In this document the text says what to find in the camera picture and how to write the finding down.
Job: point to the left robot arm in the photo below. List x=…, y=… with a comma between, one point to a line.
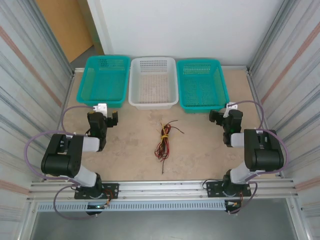
x=57, y=160

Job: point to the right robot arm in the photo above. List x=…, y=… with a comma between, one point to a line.
x=265, y=155

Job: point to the teal plastic basket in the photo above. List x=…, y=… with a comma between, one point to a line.
x=202, y=85
x=105, y=82

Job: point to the white plastic basket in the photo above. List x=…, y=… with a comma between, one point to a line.
x=153, y=82

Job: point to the black controller box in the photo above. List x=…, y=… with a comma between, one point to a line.
x=232, y=207
x=94, y=208

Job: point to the wooden door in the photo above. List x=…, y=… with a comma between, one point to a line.
x=65, y=25

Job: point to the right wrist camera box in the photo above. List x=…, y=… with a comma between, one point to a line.
x=231, y=105

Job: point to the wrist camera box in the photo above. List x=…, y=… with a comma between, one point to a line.
x=231, y=105
x=100, y=108

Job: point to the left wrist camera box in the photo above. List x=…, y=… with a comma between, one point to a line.
x=100, y=108

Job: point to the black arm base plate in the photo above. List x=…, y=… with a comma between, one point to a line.
x=213, y=188
x=111, y=191

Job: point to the aluminium mounting rail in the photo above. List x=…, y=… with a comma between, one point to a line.
x=162, y=186

